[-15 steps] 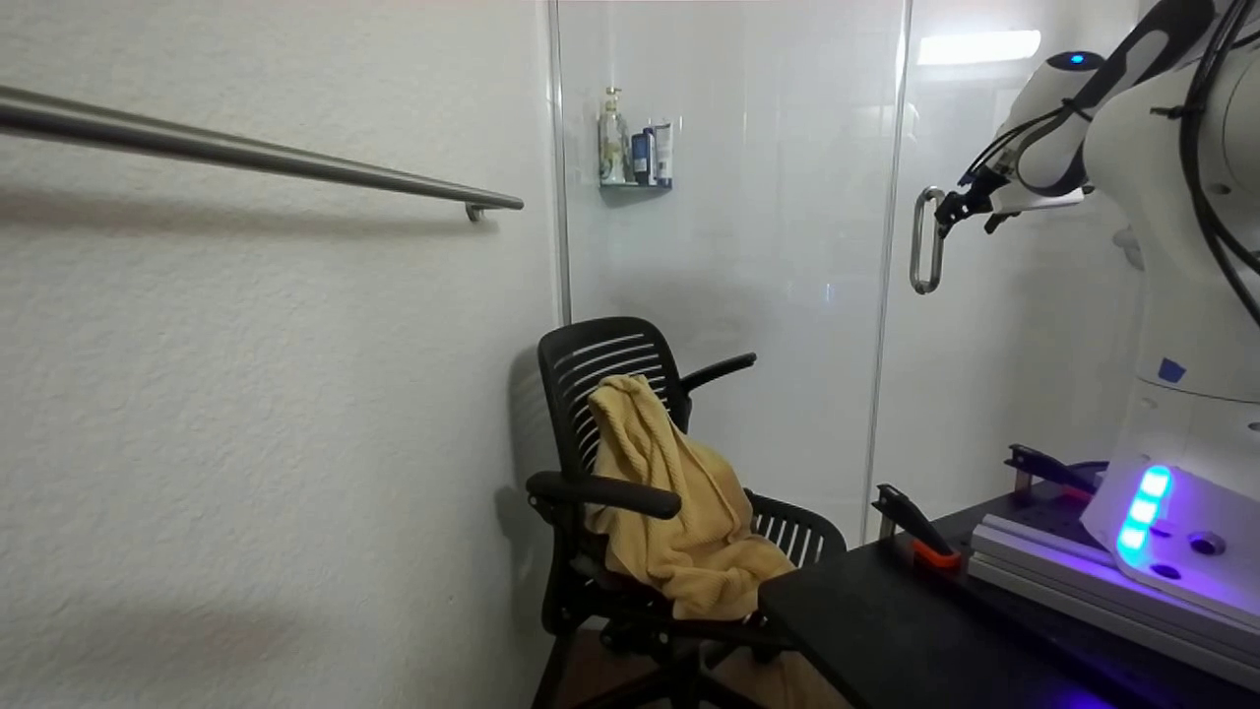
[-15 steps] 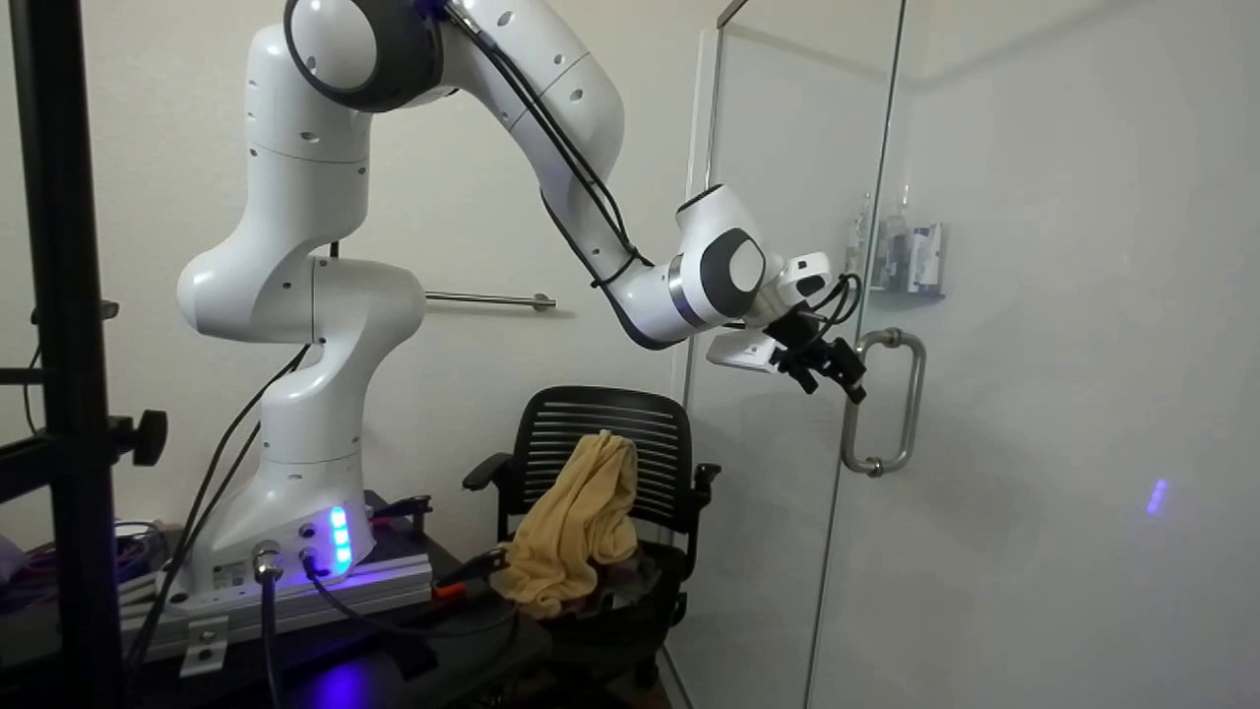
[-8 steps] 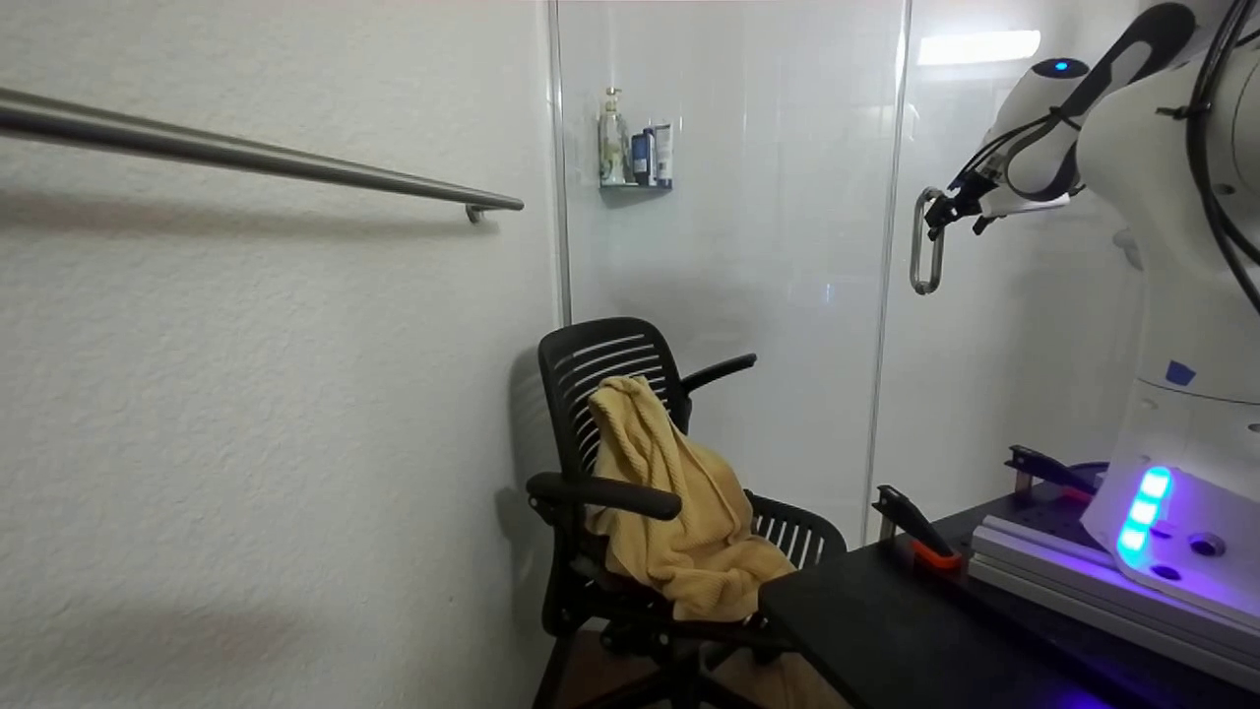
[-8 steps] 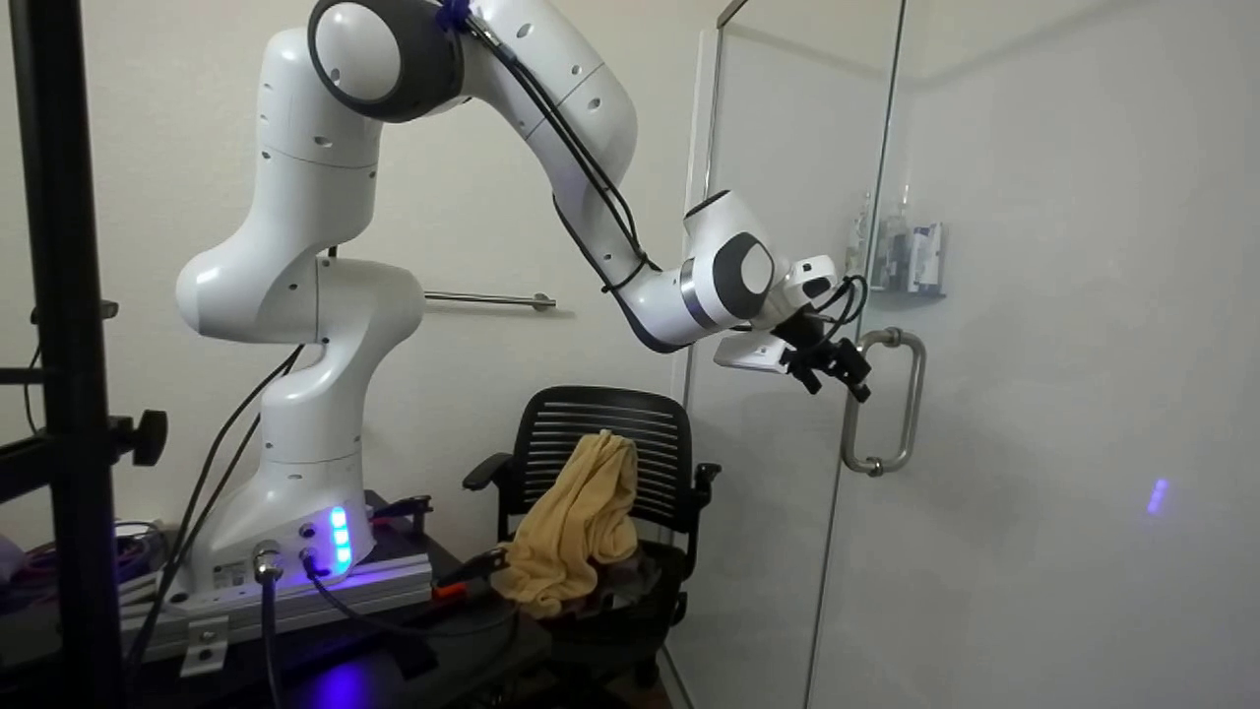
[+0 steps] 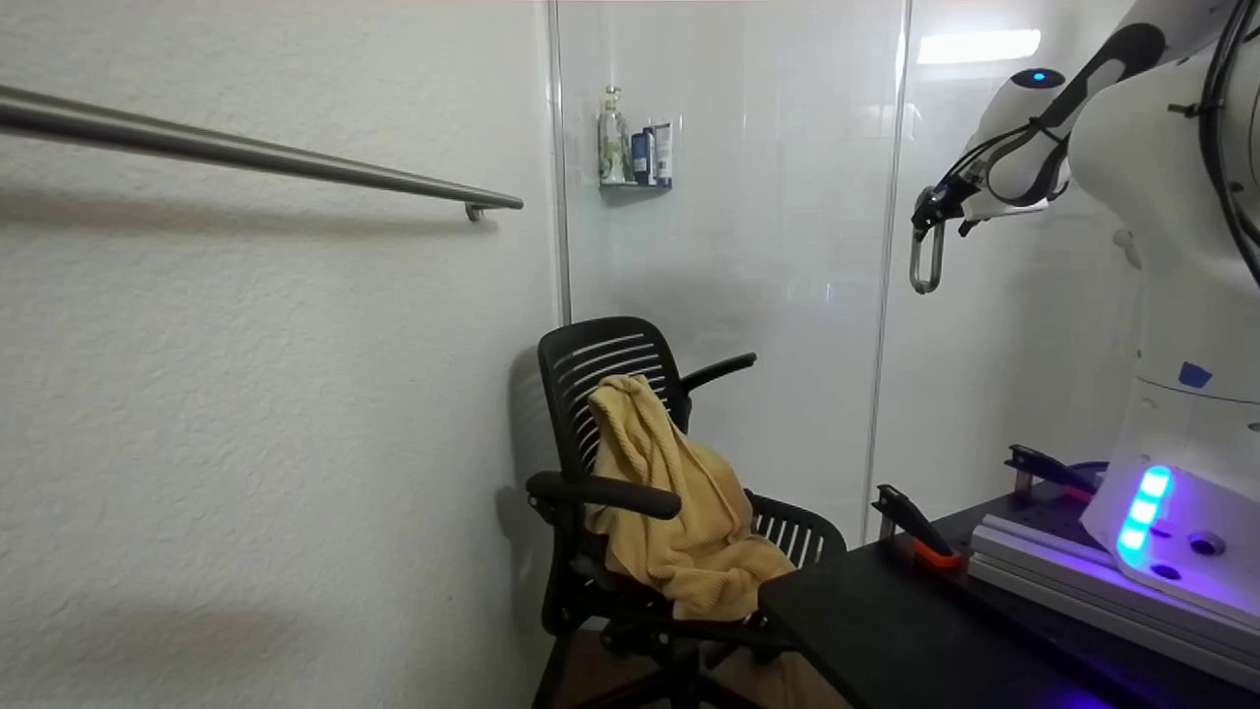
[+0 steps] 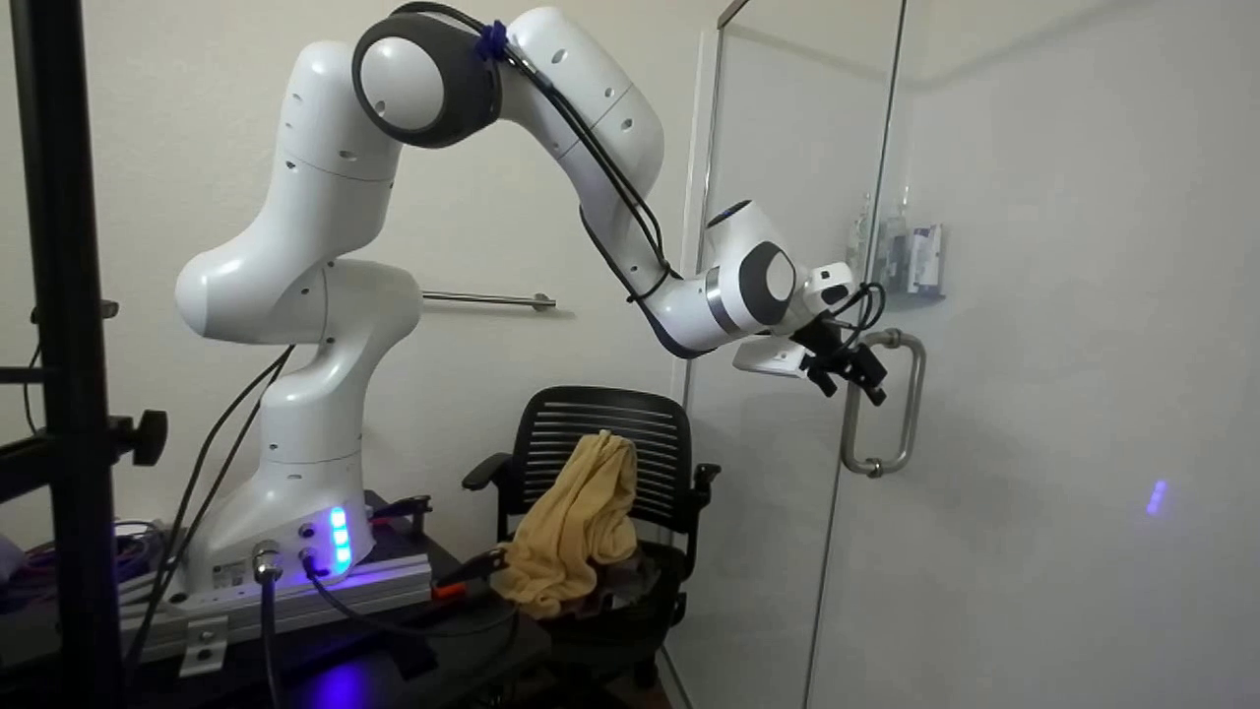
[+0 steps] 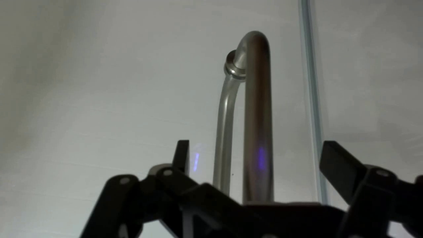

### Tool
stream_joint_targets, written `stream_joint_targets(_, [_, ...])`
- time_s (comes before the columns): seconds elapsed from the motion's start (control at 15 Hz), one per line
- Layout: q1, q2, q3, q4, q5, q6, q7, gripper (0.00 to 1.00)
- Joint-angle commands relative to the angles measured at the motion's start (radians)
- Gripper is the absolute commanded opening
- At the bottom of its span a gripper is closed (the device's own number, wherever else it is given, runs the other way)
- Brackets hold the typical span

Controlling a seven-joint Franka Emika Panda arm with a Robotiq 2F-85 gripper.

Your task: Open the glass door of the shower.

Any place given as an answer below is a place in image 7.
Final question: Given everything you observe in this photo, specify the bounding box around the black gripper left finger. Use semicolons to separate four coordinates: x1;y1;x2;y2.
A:
80;139;283;238

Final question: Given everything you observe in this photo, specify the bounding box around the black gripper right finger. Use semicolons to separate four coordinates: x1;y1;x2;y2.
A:
319;140;423;238

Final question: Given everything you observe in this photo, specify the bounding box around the metal loop door handle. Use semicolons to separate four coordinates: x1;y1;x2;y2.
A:
212;29;277;206

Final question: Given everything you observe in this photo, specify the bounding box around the white cabinet door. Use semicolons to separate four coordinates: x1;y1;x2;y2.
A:
0;0;328;238

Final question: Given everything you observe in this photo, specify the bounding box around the fixed glass shower panel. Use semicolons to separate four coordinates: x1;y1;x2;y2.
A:
299;0;423;209

